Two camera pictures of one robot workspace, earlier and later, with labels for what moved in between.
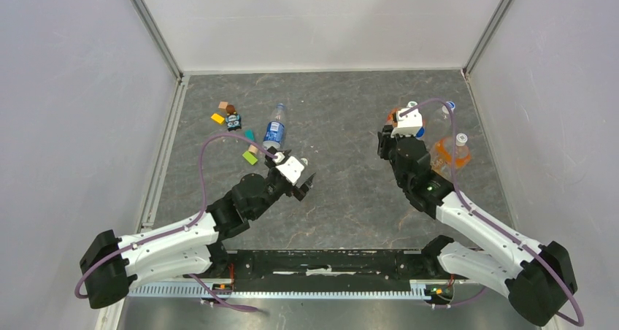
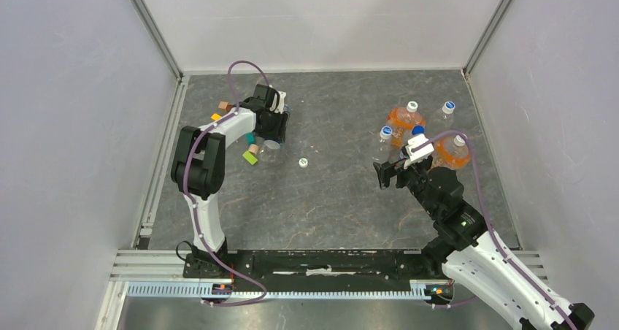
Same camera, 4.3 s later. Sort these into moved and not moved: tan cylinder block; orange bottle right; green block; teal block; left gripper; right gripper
Moved: left gripper; right gripper
Not moved: tan cylinder block; green block; orange bottle right; teal block
